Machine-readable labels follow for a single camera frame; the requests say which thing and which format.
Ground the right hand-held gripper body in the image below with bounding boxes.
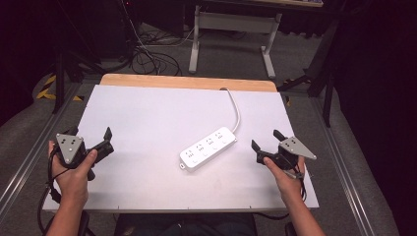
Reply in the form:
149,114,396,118
256,136,318,171

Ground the white power strip cable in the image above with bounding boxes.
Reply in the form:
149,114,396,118
218,87,242,134

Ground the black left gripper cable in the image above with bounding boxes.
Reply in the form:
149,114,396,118
36,147,72,235

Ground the yellow black floor tape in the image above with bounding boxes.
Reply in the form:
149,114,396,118
35,74,85,102

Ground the aluminium rail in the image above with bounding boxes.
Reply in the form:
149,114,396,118
0,82,84,214
309,97,377,236

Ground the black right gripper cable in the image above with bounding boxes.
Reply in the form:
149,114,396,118
253,165,309,221

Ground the white board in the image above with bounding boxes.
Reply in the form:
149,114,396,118
42,84,320,213

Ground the person's left hand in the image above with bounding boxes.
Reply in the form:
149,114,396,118
47,140,98,207

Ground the black metal stand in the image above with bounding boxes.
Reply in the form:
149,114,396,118
276,18,342,128
48,0,107,115

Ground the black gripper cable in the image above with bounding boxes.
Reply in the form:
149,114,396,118
36,147,72,235
253,165,309,221

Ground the white power strip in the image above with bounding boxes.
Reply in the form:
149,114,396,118
178,126,238,173

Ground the person's right hand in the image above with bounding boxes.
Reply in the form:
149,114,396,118
263,155,307,200

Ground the white metal desk frame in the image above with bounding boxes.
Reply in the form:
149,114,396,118
188,3,283,80

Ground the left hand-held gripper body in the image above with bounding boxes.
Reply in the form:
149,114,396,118
54,133,115,182

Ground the tangle of floor cables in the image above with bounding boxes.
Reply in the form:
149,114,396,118
121,0,198,77

